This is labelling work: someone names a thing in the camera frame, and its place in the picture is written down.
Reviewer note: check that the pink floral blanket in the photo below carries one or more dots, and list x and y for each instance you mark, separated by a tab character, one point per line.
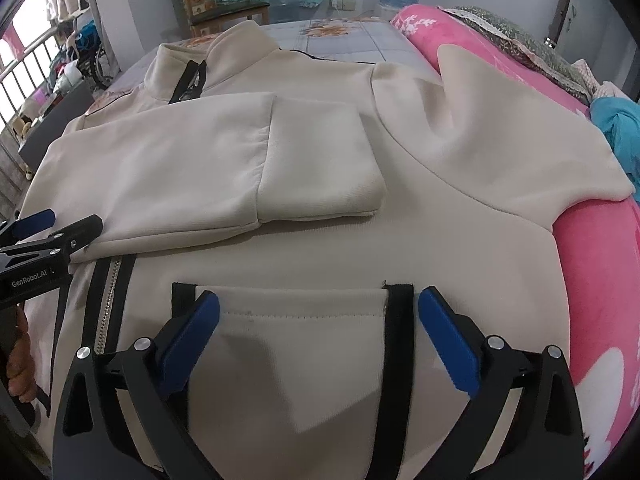
600	285

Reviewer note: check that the floral checked tablecloth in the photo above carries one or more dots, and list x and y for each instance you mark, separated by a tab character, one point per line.
350	42

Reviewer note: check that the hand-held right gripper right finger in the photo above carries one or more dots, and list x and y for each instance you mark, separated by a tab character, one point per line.
447	345

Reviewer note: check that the metal window railing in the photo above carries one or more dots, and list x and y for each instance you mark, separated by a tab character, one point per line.
15	90

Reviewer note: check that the empty clear water jug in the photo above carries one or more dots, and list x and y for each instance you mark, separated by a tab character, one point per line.
285	7

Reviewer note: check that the white door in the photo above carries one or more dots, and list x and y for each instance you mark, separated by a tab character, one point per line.
595	10

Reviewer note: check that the blue printed cloth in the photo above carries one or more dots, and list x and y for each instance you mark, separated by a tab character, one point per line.
620	125

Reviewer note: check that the hanging pink garment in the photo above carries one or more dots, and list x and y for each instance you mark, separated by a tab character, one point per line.
10	40

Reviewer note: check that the pile of household clutter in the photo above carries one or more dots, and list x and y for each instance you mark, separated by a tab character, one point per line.
82	55

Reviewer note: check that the person's left hand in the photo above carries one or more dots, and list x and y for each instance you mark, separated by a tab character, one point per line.
22	360

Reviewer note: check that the pale checked cloth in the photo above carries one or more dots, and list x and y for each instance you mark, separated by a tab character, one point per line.
587	74

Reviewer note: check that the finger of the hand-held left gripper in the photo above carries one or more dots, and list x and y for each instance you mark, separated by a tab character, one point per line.
35	221
75	235

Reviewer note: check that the white water dispenser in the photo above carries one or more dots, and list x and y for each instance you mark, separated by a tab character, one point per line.
385	11

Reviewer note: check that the dark grey cabinet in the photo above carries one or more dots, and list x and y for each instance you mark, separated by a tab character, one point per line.
55	120

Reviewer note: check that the white power socket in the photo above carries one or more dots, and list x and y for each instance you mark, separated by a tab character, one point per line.
344	4

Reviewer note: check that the cream zip jacket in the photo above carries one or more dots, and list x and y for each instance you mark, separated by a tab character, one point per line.
325	185

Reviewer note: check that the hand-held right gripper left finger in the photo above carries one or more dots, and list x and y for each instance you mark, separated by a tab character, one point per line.
192	340

